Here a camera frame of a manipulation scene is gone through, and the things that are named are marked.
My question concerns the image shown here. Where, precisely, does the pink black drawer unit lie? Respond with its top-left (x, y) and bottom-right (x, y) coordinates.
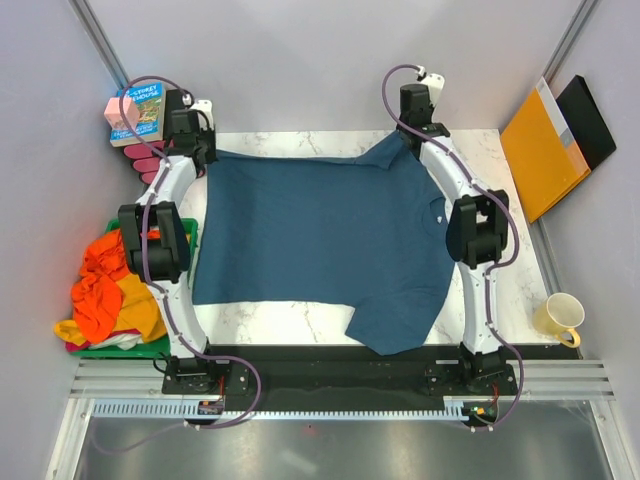
top-left (123, 88), bottom-right (201, 186)

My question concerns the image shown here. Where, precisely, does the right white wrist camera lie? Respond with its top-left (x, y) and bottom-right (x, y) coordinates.
top-left (416, 66), bottom-right (445, 107)

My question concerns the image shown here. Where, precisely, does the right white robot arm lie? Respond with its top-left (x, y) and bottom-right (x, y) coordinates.
top-left (397, 83), bottom-right (509, 394)

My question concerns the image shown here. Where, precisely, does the white red t shirt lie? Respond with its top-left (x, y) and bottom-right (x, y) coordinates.
top-left (89, 332), bottom-right (142, 351)

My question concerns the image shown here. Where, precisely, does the orange t shirt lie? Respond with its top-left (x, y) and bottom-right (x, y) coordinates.
top-left (70, 228), bottom-right (161, 346)

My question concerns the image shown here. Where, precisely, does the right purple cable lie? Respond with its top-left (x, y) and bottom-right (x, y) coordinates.
top-left (382, 63), bottom-right (526, 434)

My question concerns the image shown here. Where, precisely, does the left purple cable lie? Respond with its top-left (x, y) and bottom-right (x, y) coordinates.
top-left (89, 74), bottom-right (264, 456)

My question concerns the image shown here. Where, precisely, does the orange folder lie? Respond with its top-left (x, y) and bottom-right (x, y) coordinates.
top-left (500, 78), bottom-right (591, 223)

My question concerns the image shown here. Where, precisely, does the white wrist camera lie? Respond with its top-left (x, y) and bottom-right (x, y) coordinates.
top-left (182, 93), bottom-right (215, 130)
top-left (416, 66), bottom-right (445, 107)

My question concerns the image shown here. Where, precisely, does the black folder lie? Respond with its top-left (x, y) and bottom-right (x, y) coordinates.
top-left (556, 75), bottom-right (617, 170)

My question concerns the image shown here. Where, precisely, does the white slotted cable duct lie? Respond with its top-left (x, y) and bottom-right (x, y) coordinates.
top-left (92, 399), bottom-right (469, 421)

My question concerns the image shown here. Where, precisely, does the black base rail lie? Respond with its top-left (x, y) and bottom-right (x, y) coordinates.
top-left (162, 343), bottom-right (521, 414)

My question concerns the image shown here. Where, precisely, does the green plastic bin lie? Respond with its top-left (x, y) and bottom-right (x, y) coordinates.
top-left (69, 217), bottom-right (201, 360)

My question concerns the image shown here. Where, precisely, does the yellow mug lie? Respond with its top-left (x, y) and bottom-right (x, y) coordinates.
top-left (532, 292), bottom-right (585, 349)

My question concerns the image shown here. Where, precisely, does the purple cable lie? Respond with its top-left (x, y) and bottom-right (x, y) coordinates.
top-left (382, 63), bottom-right (526, 434)
top-left (89, 74), bottom-right (264, 456)

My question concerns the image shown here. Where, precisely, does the yellow t shirt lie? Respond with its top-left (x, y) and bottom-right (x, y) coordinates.
top-left (53, 232), bottom-right (191, 346)

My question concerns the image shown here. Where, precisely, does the blue storey treehouse book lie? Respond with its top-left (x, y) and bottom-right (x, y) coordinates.
top-left (104, 82), bottom-right (166, 147)

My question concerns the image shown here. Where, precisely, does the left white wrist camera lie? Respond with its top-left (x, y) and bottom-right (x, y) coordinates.
top-left (182, 93), bottom-right (215, 130)

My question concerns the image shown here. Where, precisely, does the pink cube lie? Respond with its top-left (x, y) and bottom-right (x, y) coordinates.
top-left (104, 95), bottom-right (140, 130)

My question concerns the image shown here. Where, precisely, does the blue t shirt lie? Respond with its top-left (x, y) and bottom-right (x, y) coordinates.
top-left (193, 133), bottom-right (454, 355)

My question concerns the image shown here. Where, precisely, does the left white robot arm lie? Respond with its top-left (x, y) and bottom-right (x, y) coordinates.
top-left (118, 100), bottom-right (216, 359)

